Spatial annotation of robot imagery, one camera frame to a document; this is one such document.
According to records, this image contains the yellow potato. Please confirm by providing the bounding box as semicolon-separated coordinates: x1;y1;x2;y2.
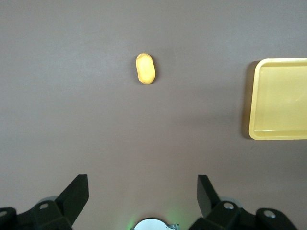
135;52;157;86

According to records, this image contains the yellow plastic tray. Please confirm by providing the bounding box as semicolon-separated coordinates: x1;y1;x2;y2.
248;57;307;141

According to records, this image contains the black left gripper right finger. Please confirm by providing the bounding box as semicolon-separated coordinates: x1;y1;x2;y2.
188;175;298;230

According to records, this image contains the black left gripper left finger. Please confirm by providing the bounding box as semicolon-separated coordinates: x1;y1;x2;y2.
0;174;90;230

